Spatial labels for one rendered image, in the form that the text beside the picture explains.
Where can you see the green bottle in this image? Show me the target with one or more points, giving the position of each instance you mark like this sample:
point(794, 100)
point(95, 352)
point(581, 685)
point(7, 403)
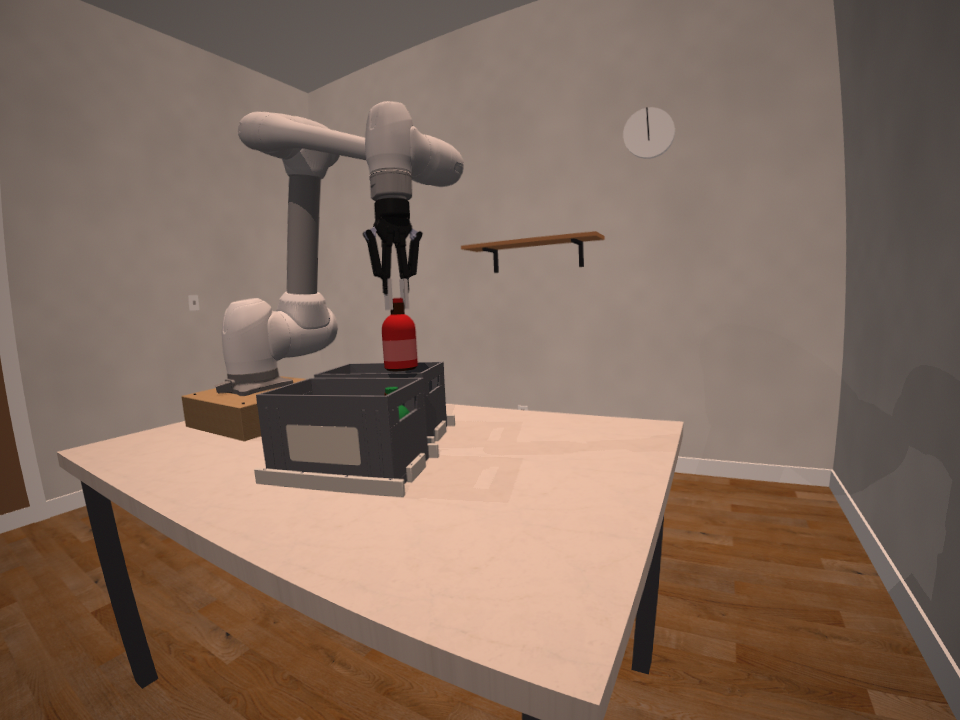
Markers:
point(403, 411)

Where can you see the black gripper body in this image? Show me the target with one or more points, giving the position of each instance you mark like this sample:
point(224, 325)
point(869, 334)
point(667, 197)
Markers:
point(395, 212)

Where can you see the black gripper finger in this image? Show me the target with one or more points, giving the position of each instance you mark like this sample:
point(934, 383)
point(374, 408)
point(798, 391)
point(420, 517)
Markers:
point(383, 272)
point(407, 269)

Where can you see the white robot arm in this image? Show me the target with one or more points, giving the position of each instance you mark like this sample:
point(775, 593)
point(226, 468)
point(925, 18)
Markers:
point(254, 337)

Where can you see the dark red bottle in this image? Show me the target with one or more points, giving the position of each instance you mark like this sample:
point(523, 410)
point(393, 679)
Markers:
point(399, 340)

